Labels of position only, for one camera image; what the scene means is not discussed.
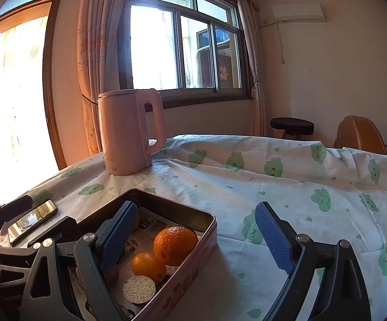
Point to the oval orange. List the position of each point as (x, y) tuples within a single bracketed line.
[(146, 267)]

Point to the black round stool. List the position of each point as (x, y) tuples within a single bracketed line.
[(292, 125)]

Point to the wooden door frame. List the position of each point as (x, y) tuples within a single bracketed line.
[(55, 107)]

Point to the pink electric kettle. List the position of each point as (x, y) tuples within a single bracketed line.
[(123, 133)]

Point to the pink tin box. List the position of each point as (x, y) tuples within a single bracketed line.
[(186, 281)]

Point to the beige patterned curtain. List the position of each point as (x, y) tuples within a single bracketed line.
[(93, 73)]

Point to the printed paper leaflet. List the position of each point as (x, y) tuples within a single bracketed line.
[(153, 222)]

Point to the pale window sticker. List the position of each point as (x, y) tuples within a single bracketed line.
[(224, 73)]

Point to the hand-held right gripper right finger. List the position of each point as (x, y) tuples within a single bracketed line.
[(275, 240)]

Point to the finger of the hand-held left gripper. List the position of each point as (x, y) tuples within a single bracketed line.
[(13, 207), (60, 229)]

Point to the white green-cloud tablecloth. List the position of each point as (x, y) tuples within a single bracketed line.
[(247, 180)]

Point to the sliding glass window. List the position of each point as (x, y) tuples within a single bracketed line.
[(180, 50)]

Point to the black smartphone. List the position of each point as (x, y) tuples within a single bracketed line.
[(31, 222)]

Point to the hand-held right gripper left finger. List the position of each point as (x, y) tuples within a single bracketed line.
[(118, 237)]

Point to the large orange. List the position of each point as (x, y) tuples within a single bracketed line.
[(175, 245)]

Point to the brown leather chair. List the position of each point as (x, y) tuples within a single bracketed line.
[(360, 133)]

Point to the white air conditioner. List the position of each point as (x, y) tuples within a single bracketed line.
[(297, 12)]

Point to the beige tied curtain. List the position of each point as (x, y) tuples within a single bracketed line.
[(257, 83)]

